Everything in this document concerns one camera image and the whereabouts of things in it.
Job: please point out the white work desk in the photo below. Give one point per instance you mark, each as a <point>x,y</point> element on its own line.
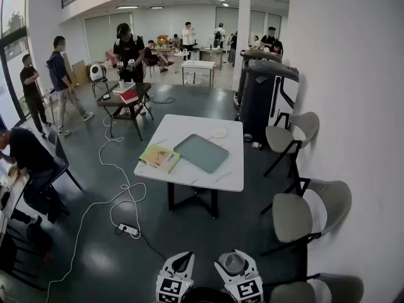
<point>15,194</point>

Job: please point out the black robot with white panel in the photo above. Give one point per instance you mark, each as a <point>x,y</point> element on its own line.
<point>255,106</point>

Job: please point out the grey-green tray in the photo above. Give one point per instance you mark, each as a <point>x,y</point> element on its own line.
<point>202,153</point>

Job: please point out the yellow-green book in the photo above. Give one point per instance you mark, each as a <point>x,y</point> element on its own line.
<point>158,158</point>

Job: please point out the white book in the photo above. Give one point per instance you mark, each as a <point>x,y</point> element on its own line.
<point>124,88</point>

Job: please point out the clear plastic cup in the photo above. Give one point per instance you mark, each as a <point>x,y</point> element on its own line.
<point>232,262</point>

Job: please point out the black service robot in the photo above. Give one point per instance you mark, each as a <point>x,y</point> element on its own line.
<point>242,80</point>

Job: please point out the black computer mouse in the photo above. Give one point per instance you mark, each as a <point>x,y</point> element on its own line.
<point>4,200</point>

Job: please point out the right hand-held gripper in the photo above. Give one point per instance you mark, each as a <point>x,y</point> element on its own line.
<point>247,290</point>

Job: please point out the black metal frame chair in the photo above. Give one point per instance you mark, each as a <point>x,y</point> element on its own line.
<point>6,257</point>

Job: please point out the white dome carrier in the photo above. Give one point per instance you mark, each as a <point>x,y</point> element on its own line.
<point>97,71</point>

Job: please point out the dark wooden coffee table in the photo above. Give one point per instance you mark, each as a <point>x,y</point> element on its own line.
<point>140,88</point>

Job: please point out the small red object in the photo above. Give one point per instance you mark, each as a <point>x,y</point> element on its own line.
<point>47,257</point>

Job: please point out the flat cardboard box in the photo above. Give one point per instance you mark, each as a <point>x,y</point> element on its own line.
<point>79,73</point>

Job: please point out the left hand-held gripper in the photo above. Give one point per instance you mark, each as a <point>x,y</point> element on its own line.
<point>170,289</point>

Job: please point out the orange cardboard box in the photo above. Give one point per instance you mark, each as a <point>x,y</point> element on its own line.
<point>162,39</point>

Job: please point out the white round saucer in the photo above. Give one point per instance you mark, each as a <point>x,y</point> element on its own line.
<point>219,133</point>

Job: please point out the white metal-legged table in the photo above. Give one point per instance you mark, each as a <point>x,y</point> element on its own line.
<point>199,63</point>

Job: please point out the grey padded chair black legs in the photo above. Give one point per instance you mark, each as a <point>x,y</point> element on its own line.
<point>277,136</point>
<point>290,216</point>
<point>290,293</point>

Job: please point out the red book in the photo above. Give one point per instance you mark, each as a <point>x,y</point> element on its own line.
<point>128,97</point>

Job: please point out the person's black printed shirt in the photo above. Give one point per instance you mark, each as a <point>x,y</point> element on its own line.
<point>206,297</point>

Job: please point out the black framed glass doors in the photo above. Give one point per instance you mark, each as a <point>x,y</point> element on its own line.
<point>9,58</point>

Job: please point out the black round waste bin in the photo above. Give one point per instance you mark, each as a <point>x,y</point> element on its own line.
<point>39,238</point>

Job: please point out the white power strip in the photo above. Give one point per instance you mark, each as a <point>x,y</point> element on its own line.
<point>129,229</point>

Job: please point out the dark grey chair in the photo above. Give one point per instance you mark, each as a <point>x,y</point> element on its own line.
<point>61,156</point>

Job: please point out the white marble table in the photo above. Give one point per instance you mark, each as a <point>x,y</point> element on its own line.
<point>195,122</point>

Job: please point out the food bowl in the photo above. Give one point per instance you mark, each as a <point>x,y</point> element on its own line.
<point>12,174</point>

